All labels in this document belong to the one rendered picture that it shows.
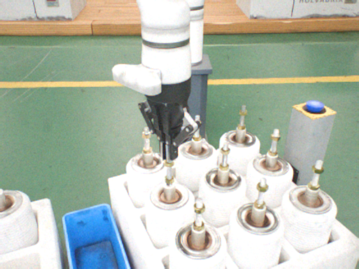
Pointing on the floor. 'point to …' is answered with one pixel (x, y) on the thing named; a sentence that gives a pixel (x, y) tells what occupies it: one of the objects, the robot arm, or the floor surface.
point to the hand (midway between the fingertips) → (168, 150)
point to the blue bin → (93, 239)
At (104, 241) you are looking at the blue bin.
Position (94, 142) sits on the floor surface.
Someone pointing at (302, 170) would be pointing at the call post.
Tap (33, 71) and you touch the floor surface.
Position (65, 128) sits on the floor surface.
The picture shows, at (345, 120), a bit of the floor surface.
